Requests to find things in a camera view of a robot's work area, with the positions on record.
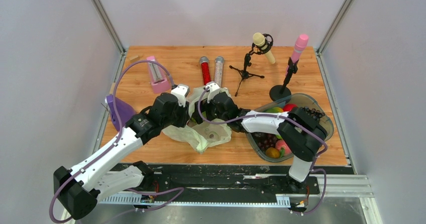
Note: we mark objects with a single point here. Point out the black round-base microphone stand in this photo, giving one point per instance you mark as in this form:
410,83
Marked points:
282,91

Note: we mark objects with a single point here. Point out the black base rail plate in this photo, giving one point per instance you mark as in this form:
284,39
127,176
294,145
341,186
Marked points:
228,183

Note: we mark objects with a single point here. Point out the silver glitter microphone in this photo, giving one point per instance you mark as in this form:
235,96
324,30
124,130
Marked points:
219,64

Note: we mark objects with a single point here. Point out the grey transparent fruit basket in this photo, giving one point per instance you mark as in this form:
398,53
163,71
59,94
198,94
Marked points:
301,100

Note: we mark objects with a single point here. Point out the cream microphone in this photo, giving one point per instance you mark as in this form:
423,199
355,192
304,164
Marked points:
264,43

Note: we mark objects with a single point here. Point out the purple metronome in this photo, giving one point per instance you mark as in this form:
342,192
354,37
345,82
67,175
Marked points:
124,111

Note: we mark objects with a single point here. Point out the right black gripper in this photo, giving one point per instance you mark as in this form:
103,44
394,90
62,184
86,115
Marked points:
205,106

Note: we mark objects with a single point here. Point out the orange yellow fruit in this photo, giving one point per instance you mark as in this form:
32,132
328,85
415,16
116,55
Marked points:
273,153

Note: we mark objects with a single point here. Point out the small wooden block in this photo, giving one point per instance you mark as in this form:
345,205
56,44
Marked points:
134,58

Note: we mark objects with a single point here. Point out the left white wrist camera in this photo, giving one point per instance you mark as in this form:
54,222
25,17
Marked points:
181,91

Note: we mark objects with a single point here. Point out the black tripod microphone stand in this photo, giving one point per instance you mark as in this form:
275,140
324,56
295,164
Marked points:
244,73

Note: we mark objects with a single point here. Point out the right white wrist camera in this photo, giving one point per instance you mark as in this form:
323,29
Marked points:
212,89

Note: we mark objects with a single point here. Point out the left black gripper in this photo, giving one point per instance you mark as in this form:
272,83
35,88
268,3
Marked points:
185,115

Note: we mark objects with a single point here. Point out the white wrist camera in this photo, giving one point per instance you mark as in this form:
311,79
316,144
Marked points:
212,89
181,91

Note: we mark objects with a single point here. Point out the red grape bunch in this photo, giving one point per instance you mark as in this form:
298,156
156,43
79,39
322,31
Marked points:
264,140

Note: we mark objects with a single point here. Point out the wooden strip on rail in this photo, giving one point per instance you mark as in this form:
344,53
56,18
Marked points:
112,88

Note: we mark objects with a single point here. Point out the pink peach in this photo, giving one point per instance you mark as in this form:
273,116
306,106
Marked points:
283,148

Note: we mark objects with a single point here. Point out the black grape bunch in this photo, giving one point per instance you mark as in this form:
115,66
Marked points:
314,113

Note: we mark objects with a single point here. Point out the red glitter microphone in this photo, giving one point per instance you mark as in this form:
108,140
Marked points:
204,64

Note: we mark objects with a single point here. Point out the green red mango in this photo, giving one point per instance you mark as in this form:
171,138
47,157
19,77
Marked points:
274,110

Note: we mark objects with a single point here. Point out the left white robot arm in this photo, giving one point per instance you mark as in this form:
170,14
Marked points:
80,188

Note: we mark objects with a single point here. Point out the pink metronome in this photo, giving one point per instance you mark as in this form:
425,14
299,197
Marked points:
158,80

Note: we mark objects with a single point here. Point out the pale green plastic bag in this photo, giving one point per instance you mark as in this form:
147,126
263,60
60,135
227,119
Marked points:
199,136

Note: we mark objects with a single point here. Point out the red apple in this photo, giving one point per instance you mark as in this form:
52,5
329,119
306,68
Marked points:
289,107

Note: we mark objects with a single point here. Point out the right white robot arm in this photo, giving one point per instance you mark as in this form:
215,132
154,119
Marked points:
301,132

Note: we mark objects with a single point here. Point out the pink microphone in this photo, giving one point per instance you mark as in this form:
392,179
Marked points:
299,46

